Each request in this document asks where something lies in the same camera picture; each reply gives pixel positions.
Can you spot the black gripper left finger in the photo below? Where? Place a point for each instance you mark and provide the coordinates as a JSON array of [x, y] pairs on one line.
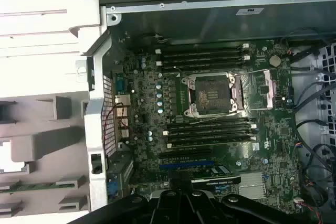
[[126, 208]]

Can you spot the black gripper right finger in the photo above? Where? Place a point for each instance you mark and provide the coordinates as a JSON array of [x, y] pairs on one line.
[[249, 211]]

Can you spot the thin metal locking lever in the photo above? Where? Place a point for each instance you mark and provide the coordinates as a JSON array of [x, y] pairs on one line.
[[218, 118]]

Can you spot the metal socket cover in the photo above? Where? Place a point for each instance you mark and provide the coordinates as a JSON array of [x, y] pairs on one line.
[[270, 90]]

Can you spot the CPU socket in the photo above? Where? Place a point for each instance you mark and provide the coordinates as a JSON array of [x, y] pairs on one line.
[[210, 95]]

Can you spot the silver finned heat sink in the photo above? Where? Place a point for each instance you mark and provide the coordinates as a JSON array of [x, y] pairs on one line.
[[252, 186]]

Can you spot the black graphics card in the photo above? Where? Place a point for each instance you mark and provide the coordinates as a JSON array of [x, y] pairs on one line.
[[223, 180]]

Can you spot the blue expansion slot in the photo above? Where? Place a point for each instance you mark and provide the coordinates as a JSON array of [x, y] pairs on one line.
[[183, 166]]

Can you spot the black expansion slot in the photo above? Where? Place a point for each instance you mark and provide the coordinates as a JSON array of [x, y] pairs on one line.
[[183, 153]]

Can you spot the black RAM slot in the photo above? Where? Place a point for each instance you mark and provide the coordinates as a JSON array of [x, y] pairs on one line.
[[202, 48], [202, 66], [202, 54], [210, 141], [202, 60], [210, 123], [210, 135], [210, 129]]

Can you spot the green motherboard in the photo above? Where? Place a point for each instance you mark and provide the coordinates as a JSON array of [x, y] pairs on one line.
[[275, 134]]

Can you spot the green RAM stick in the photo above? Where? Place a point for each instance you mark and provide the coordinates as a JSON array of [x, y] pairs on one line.
[[31, 186]]

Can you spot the grey parts rack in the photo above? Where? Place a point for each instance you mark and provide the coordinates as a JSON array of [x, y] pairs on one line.
[[52, 140]]

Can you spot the blue serial port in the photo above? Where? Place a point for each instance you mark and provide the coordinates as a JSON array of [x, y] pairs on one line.
[[119, 83]]

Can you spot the silver metal disk bay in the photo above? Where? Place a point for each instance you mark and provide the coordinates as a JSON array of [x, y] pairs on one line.
[[326, 90]]

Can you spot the silver coin battery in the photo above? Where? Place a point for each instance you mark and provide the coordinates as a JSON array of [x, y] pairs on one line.
[[274, 61]]

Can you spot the black open PC case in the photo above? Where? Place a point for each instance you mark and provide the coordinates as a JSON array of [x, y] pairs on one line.
[[183, 24]]

